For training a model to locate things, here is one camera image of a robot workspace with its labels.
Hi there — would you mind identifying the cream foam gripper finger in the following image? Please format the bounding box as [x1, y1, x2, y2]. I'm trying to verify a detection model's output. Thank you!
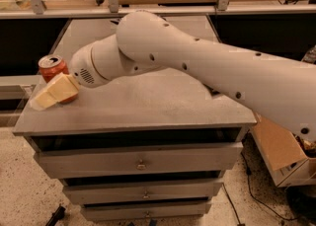
[30, 73, 80, 111]

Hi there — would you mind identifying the red Coca-Cola can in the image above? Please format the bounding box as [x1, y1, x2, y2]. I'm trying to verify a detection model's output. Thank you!
[39, 55, 78, 104]

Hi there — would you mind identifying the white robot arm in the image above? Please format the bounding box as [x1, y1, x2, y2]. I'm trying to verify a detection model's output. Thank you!
[31, 11, 316, 142]

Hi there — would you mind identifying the clear plastic bottle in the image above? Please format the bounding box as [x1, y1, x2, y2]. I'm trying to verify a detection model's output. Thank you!
[302, 46, 316, 64]

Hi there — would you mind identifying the grey drawer cabinet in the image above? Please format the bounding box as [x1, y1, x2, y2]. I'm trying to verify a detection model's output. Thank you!
[12, 15, 258, 223]

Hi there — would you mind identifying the top grey drawer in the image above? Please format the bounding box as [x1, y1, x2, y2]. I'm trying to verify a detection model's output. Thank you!
[34, 142, 243, 179]

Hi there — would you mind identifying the grey drawer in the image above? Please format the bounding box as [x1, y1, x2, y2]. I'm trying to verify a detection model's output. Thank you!
[34, 142, 243, 179]
[63, 179, 222, 205]
[81, 200, 211, 221]

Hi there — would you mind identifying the black object on floor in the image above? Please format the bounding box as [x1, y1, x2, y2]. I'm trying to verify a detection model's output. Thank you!
[45, 205, 65, 226]

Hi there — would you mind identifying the black snack bar wrapper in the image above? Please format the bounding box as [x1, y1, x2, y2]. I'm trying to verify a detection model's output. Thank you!
[204, 86, 221, 99]

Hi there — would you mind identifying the bottom grey drawer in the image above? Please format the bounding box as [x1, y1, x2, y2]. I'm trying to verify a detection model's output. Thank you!
[81, 200, 211, 221]

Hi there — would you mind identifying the middle grey drawer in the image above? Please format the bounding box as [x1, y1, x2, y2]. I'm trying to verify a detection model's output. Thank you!
[63, 179, 222, 205]

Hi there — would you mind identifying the open cardboard box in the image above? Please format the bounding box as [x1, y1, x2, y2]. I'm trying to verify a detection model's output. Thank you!
[251, 113, 316, 188]

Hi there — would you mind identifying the black floor cable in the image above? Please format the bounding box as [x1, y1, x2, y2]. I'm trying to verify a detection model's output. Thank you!
[222, 150, 300, 226]

